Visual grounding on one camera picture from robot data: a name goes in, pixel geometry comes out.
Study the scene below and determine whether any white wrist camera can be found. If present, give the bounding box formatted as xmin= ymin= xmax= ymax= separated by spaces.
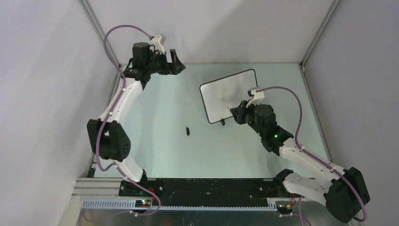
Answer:
xmin=246 ymin=87 xmax=265 ymax=108
xmin=150 ymin=34 xmax=166 ymax=54

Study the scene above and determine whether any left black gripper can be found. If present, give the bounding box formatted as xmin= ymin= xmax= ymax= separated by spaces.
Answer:
xmin=146 ymin=49 xmax=185 ymax=75

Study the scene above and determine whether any black framed whiteboard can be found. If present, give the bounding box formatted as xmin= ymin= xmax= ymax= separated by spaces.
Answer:
xmin=199 ymin=69 xmax=258 ymax=124

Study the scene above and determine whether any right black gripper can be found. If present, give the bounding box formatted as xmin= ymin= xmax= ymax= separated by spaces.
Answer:
xmin=231 ymin=99 xmax=265 ymax=137

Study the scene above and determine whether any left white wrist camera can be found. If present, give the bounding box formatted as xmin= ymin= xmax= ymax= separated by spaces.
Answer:
xmin=150 ymin=34 xmax=166 ymax=54

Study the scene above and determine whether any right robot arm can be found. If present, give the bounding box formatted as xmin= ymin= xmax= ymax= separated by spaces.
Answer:
xmin=230 ymin=100 xmax=370 ymax=223

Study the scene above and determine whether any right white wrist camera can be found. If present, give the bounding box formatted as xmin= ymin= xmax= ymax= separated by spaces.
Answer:
xmin=246 ymin=87 xmax=265 ymax=108

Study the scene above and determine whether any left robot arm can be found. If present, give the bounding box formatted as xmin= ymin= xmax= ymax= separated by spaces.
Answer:
xmin=87 ymin=42 xmax=186 ymax=196

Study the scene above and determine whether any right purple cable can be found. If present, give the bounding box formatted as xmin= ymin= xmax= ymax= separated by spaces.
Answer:
xmin=255 ymin=86 xmax=369 ymax=226

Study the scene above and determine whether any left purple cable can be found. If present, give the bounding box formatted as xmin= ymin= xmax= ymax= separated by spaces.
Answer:
xmin=81 ymin=24 xmax=162 ymax=224

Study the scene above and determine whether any aluminium frame rail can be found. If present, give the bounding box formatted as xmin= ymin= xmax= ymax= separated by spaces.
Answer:
xmin=72 ymin=178 xmax=294 ymax=213

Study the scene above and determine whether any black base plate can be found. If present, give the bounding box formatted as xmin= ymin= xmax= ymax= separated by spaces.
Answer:
xmin=120 ymin=178 xmax=295 ymax=208

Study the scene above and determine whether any purple cable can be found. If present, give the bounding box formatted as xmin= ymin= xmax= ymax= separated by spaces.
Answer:
xmin=81 ymin=24 xmax=162 ymax=224
xmin=255 ymin=86 xmax=369 ymax=226

